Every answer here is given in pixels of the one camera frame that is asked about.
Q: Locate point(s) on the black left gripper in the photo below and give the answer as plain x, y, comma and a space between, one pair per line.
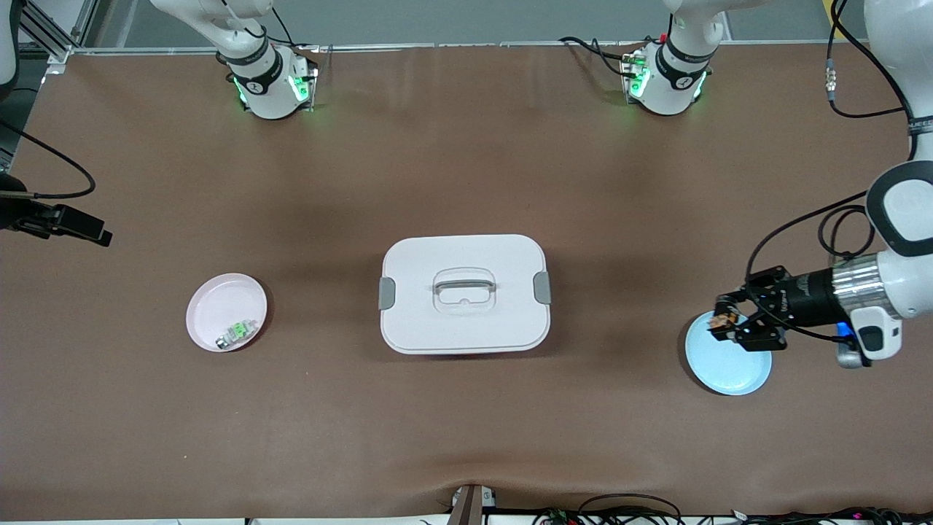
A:
804, 297

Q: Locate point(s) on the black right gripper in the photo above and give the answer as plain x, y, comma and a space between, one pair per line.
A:
20, 214

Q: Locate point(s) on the orange black switch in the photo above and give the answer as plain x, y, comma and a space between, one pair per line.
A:
723, 320

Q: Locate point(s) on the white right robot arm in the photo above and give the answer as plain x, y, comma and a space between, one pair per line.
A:
266, 91

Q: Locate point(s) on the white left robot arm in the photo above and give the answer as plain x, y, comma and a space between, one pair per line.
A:
907, 211

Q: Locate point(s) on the light blue round plate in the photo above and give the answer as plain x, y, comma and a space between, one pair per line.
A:
729, 372

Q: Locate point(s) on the pink round plate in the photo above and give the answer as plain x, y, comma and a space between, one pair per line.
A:
219, 310

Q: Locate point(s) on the white lidded storage box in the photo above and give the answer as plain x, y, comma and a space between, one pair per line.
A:
466, 324

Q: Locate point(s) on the brown table mat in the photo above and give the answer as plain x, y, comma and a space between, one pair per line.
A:
466, 430

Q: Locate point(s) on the green switch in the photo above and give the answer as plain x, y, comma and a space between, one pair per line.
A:
235, 333

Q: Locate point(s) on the aluminium frame post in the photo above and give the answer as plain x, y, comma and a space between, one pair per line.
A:
47, 36

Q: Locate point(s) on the grey metal bracket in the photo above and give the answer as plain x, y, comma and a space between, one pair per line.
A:
466, 507

